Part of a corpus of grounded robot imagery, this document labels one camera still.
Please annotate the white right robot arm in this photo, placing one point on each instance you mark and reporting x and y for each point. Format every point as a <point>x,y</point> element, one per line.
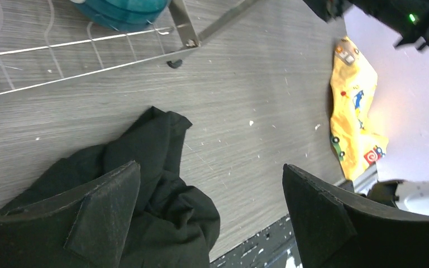
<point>394,36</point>

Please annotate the metal dish rack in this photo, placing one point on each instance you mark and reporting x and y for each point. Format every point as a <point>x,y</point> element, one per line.
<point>47,45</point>

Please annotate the yellow cartoon cloth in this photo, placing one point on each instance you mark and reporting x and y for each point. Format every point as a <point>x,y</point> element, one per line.
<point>353,83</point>

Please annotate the black cloth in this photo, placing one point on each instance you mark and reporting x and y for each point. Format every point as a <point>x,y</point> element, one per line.
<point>173,224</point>

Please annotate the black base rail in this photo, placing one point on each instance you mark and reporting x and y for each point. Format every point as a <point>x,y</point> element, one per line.
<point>274,246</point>

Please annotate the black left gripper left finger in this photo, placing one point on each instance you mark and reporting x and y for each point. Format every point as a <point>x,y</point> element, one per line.
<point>86,226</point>

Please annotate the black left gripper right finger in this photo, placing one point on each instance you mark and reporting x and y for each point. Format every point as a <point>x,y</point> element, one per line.
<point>338,228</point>

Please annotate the dark blue bowl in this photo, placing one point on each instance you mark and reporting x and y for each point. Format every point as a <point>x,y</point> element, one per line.
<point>122,15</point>

